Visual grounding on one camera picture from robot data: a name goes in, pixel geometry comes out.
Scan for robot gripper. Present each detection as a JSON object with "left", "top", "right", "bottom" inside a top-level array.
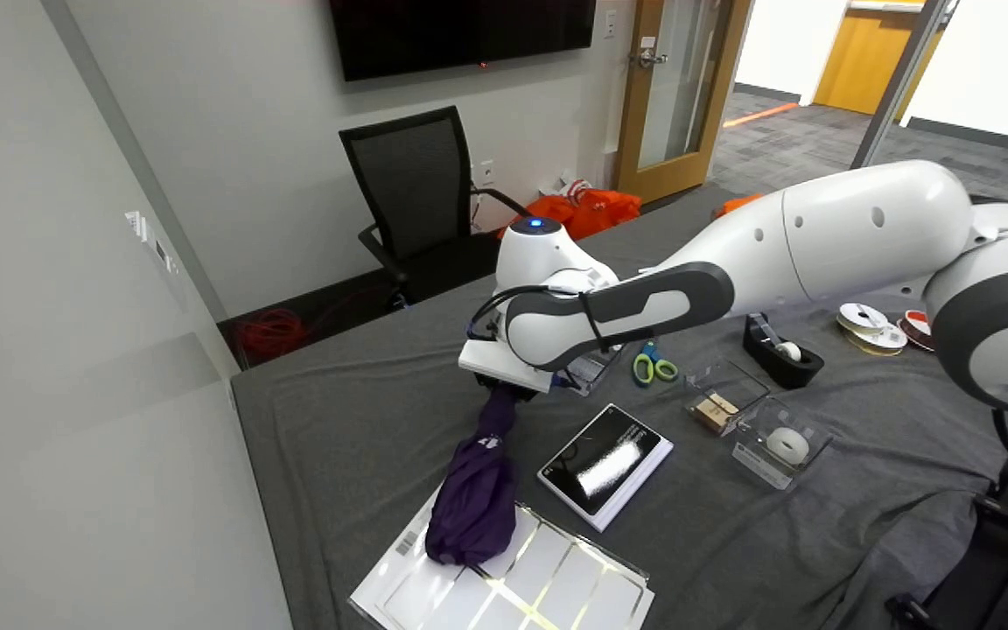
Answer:
[{"left": 456, "top": 337, "right": 555, "bottom": 395}]

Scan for purple cloth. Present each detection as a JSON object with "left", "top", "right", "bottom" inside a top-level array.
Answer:
[{"left": 423, "top": 390, "right": 520, "bottom": 574}]

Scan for clear organizer tray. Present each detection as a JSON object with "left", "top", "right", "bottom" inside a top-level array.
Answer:
[{"left": 552, "top": 346, "right": 626, "bottom": 400}]

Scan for green blue scissors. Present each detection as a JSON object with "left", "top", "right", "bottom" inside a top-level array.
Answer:
[{"left": 626, "top": 341, "right": 681, "bottom": 391}]

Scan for orange plastic bag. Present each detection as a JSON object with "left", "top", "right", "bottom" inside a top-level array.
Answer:
[{"left": 526, "top": 186, "right": 642, "bottom": 241}]

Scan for black office chair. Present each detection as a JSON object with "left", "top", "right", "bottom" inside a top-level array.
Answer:
[{"left": 334, "top": 102, "right": 531, "bottom": 308}]

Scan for tan sticky note pad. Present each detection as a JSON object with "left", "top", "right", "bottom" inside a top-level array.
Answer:
[{"left": 692, "top": 391, "right": 743, "bottom": 430}]

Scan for clear box with notes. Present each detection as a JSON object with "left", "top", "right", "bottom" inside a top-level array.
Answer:
[{"left": 681, "top": 363, "right": 771, "bottom": 442}]

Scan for white storage tray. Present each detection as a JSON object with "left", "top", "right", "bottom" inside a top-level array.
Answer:
[{"left": 347, "top": 487, "right": 659, "bottom": 630}]

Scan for black tape dispenser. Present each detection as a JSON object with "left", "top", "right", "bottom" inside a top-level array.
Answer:
[{"left": 743, "top": 313, "right": 829, "bottom": 391}]

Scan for clear plastic box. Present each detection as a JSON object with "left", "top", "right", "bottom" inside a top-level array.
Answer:
[{"left": 727, "top": 400, "right": 832, "bottom": 495}]

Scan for white roll in box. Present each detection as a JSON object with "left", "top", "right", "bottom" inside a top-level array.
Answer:
[{"left": 761, "top": 426, "right": 813, "bottom": 466}]

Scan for grey tablecloth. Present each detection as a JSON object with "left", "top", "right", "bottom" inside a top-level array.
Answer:
[{"left": 227, "top": 172, "right": 1008, "bottom": 630}]

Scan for wooden glass door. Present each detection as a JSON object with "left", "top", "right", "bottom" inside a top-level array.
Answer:
[{"left": 613, "top": 0, "right": 755, "bottom": 207}]

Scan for orange white ribbon spool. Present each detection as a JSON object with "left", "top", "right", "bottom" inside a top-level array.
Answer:
[{"left": 899, "top": 308, "right": 936, "bottom": 353}]

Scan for yellow wooden door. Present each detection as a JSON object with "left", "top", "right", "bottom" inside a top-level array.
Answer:
[{"left": 813, "top": 4, "right": 936, "bottom": 120}]

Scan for grey metal pole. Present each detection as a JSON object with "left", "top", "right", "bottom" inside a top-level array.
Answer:
[{"left": 850, "top": 0, "right": 956, "bottom": 169}]

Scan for black wall television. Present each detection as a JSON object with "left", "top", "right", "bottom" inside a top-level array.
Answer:
[{"left": 326, "top": 0, "right": 600, "bottom": 84}]

